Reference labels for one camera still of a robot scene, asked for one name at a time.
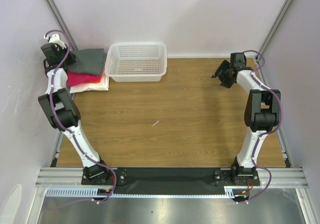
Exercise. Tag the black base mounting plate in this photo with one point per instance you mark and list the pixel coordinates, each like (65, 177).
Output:
(179, 181)

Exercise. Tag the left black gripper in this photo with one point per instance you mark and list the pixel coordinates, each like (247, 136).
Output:
(72, 58)

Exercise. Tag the aluminium frame post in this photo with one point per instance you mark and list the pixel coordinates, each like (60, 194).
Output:
(60, 21)
(276, 24)

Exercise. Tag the grey t shirt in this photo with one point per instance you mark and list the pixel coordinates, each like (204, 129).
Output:
(88, 61)

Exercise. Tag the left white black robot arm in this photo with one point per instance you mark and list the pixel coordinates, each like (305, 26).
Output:
(62, 112)

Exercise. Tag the pink folded t shirt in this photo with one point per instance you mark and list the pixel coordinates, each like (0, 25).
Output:
(80, 78)

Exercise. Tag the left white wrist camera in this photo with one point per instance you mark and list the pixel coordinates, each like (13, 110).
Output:
(55, 38)

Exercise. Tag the right aluminium frame post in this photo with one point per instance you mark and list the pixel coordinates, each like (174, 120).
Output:
(276, 24)

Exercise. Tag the left aluminium frame post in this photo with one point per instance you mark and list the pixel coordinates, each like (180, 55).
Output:
(60, 21)

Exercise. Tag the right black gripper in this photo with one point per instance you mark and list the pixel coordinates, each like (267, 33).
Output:
(224, 74)

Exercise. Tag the aluminium front rail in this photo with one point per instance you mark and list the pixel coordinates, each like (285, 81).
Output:
(71, 177)

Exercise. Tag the white perforated plastic basket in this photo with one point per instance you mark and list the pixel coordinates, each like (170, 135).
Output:
(136, 61)

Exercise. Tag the orange folded t shirt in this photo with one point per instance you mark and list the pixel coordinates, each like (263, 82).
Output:
(100, 77)

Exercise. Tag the white folded t shirt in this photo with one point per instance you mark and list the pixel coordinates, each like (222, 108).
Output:
(102, 86)

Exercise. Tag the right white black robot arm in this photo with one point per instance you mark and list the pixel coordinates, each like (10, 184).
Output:
(262, 114)

